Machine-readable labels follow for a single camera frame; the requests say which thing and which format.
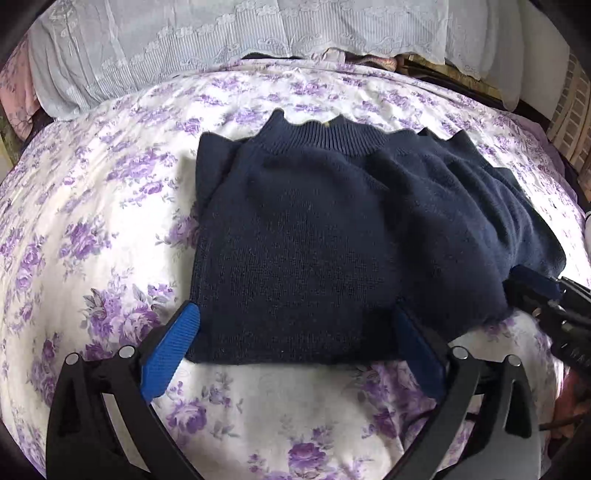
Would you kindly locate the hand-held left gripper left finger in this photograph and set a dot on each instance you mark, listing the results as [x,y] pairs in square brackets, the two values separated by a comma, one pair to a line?
[170,353]

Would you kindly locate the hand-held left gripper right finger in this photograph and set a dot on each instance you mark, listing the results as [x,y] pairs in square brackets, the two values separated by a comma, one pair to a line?
[415,350]

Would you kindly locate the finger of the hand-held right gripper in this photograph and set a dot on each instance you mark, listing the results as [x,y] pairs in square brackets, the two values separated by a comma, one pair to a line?
[531,286]
[576,288]

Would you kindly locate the navy knit cardigan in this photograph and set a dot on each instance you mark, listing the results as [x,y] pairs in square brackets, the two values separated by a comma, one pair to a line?
[323,230]

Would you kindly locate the person's right forearm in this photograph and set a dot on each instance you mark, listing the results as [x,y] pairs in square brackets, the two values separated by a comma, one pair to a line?
[572,406]

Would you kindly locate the white garment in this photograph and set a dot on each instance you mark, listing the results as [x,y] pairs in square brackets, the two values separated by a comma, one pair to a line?
[588,230]

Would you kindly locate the purple floral bed sheet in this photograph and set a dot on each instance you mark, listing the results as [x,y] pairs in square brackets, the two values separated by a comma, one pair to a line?
[92,207]

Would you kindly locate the beige plaid curtain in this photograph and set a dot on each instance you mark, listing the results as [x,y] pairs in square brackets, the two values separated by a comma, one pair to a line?
[572,110]

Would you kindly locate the folded blankets stack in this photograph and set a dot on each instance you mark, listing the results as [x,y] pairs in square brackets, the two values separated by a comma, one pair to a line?
[383,62]

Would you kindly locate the pink patterned cloth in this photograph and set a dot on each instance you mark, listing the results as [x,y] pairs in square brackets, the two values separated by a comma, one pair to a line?
[16,83]

